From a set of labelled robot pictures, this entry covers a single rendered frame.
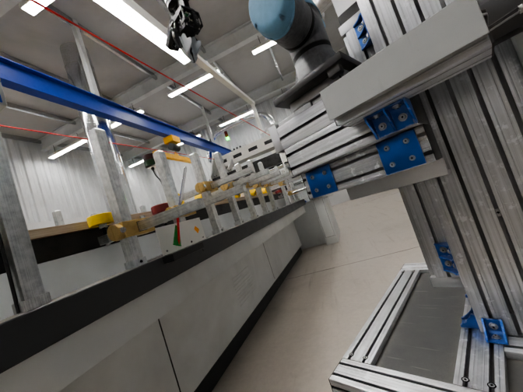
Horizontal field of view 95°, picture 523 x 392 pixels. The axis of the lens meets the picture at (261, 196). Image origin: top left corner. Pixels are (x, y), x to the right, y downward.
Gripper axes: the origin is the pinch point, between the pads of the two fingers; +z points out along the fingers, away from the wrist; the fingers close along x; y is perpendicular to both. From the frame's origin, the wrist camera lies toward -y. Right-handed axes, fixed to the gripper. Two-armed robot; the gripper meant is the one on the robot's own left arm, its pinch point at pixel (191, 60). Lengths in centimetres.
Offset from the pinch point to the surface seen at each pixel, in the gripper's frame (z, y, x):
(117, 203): 41, -19, -30
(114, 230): 49, -19, -33
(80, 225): 43, -39, -37
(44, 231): 43, -34, -46
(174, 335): 96, -49, -15
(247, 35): -343, -252, 404
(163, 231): 53, -24, -17
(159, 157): 23.7, -29.8, -7.3
